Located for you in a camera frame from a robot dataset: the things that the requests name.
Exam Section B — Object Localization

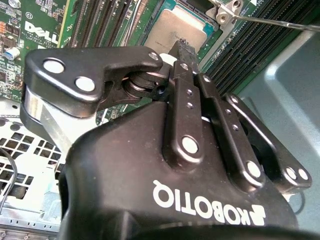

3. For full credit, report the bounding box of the silver CPU plate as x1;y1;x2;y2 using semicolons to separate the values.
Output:
144;8;216;57

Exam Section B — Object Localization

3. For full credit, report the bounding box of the thin metal locking lever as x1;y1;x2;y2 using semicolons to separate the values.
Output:
231;14;320;32

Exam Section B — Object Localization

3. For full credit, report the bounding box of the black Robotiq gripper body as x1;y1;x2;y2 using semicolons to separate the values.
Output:
57;102;301;240

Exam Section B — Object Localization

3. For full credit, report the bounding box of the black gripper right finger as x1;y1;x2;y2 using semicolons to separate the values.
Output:
184;42;313;194

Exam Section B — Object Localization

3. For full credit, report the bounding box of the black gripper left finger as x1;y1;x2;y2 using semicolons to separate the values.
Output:
19;39;206;174

